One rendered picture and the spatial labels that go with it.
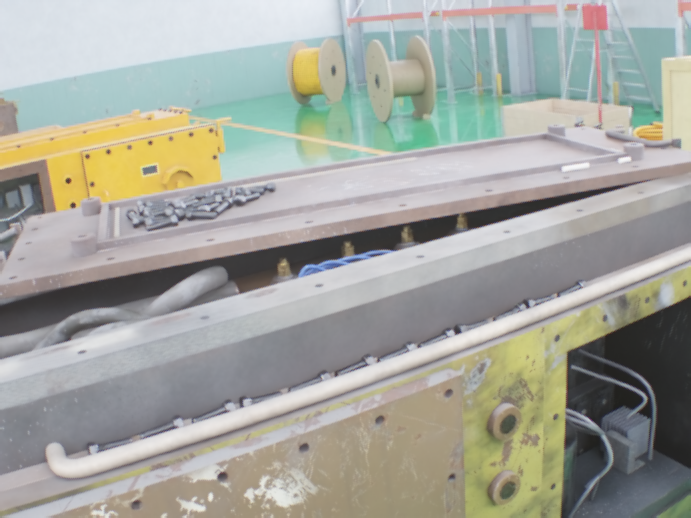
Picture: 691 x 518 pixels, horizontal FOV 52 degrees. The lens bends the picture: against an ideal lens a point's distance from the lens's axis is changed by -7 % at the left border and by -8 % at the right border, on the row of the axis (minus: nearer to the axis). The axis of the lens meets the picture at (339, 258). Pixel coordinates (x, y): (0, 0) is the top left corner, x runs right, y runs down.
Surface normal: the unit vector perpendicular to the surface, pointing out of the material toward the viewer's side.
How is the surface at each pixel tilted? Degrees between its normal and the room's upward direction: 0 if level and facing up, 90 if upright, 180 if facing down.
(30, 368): 0
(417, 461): 90
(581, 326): 90
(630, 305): 90
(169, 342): 90
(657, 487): 0
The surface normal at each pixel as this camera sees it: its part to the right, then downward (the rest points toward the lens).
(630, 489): -0.11, -0.94
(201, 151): 0.48, 0.22
